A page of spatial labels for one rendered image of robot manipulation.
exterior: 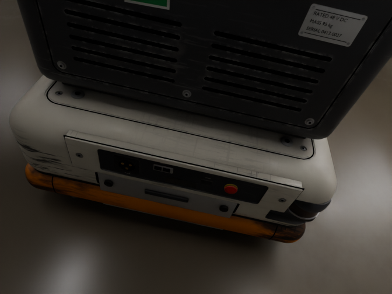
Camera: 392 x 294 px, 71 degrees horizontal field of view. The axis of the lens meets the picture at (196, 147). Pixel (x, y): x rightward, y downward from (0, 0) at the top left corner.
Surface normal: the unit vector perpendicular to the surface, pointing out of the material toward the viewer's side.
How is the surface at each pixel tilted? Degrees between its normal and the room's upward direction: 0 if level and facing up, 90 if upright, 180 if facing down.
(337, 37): 90
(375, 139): 0
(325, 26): 90
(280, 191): 90
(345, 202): 0
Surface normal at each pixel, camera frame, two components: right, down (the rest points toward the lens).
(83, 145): -0.15, 0.73
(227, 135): 0.16, -0.65
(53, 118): 0.07, -0.22
